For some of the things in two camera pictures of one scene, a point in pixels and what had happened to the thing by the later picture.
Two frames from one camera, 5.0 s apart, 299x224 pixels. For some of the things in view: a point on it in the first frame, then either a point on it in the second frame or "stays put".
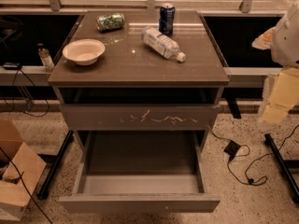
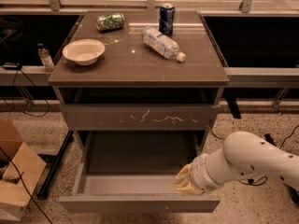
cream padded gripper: [287, 44] to [200, 174]
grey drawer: [139, 172] stays put
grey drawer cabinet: [117, 74] stays put
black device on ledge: [10, 65] stays put
